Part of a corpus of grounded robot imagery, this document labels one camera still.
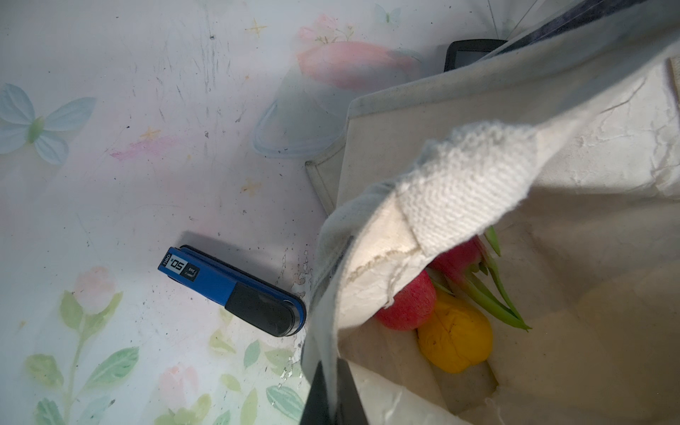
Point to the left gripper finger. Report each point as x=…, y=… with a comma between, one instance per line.
x=339, y=404

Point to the red apple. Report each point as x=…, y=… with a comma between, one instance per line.
x=411, y=307

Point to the yellow pear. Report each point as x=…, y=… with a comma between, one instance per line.
x=456, y=337

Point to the pink dragon fruit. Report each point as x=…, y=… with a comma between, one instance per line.
x=471, y=267

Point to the cream canvas tote bag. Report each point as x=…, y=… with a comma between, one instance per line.
x=566, y=142

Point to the blue black stapler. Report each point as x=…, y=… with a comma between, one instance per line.
x=264, y=306

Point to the black calculator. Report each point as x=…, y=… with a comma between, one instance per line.
x=466, y=52

